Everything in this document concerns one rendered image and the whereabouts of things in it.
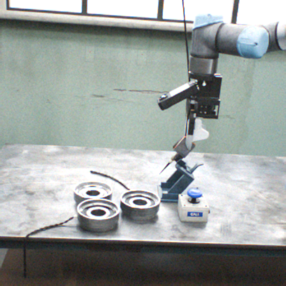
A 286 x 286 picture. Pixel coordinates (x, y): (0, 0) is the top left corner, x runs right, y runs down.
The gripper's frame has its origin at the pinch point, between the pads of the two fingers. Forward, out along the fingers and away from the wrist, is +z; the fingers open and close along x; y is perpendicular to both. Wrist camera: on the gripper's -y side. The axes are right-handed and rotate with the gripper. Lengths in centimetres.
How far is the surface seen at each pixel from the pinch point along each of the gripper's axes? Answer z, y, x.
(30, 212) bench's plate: 16.1, -40.0, -15.4
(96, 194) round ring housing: 14.5, -24.1, -6.0
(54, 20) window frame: -17, -61, 138
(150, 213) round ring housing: 14.0, -9.3, -16.0
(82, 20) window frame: -18, -46, 138
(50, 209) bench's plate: 16.1, -35.4, -13.1
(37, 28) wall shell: -11, -72, 146
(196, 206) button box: 11.7, 2.2, -15.0
